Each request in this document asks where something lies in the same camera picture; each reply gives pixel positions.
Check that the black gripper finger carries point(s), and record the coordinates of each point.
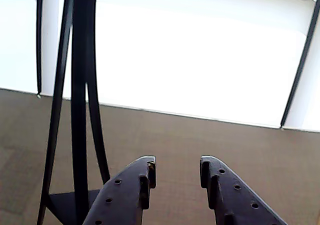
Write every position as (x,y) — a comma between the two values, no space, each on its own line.
(235,200)
(120,197)

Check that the black stand with base plate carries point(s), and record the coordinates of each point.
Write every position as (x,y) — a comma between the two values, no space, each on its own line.
(80,110)

